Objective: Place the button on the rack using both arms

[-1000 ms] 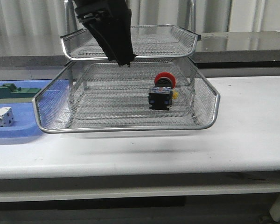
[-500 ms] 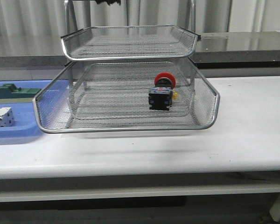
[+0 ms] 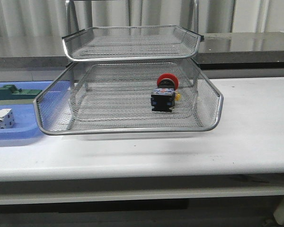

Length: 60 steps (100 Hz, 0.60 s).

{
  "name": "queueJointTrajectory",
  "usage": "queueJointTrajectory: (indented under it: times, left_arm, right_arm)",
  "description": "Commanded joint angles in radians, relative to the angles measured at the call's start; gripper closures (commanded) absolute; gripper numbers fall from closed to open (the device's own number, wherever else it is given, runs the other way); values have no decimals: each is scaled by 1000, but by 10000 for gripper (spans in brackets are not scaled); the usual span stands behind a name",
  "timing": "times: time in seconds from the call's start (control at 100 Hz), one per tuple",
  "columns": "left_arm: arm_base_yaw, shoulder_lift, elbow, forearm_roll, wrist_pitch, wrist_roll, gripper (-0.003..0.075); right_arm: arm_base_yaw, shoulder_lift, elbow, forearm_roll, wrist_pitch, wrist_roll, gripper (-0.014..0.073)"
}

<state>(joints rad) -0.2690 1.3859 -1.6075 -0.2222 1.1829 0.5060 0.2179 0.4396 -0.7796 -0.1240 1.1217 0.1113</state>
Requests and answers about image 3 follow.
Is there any green electrical switch module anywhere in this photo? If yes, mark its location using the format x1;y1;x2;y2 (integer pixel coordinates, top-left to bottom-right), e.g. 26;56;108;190
0;85;42;105

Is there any white circuit breaker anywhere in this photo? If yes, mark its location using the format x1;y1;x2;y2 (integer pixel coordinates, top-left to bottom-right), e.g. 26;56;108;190
0;109;15;129

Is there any red emergency stop button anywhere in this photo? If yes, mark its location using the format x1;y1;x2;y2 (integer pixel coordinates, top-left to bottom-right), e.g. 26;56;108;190
151;73;181;113

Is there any silver mesh tray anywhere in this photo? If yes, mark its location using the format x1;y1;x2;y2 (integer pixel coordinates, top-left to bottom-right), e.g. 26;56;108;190
69;90;195;122
62;25;204;62
34;58;223;135

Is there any grey stone counter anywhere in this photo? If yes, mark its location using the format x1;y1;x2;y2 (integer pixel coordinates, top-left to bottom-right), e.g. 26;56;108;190
0;32;284;70

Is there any silver metal rack frame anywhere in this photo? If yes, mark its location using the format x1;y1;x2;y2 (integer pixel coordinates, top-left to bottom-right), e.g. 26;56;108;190
66;0;199;101

